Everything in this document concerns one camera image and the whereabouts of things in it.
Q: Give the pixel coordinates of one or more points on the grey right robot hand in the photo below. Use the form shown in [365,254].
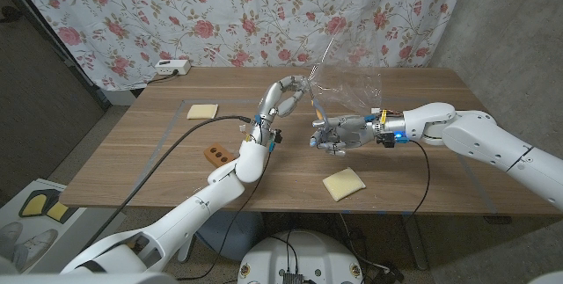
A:
[352,130]

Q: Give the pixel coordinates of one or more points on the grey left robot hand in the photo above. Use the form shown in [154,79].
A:
[269,99]

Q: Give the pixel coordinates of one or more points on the transparent cling film sheet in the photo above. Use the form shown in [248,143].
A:
[352,86]

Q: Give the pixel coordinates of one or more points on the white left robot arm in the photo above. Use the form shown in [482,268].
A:
[211,196]

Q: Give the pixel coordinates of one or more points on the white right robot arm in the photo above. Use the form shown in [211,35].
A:
[484,139]

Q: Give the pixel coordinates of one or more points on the brown wooden block with holes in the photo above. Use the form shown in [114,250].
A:
[217,155]

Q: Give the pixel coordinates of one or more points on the yellow sponge near front edge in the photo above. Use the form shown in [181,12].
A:
[344,184]

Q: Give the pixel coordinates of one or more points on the yellow sponge at left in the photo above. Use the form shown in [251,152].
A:
[202,111]

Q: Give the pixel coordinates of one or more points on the floral backdrop cloth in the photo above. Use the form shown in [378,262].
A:
[220,11]

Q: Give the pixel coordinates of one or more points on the white power strip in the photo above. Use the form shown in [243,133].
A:
[171,67]

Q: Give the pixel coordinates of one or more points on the grey metal table leg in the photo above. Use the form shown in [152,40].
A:
[187,251]
[415,240]

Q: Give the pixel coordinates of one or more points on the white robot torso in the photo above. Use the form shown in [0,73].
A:
[308,253]

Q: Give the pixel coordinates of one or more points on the blue grey round stool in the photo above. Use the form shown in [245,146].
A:
[237,235]

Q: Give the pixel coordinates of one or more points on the black power adapter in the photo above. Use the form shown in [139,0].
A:
[387,273]

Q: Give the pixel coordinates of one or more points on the white mat with yellow marks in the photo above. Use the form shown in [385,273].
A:
[35,205]

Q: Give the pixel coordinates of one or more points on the white shoe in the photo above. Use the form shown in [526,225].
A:
[9,233]
[37,244]

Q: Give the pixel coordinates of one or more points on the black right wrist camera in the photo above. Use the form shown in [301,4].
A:
[388,139]

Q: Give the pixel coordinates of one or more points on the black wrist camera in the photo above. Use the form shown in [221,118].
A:
[388,139]
[275,136]

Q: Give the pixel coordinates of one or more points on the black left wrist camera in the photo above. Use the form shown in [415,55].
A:
[275,136]

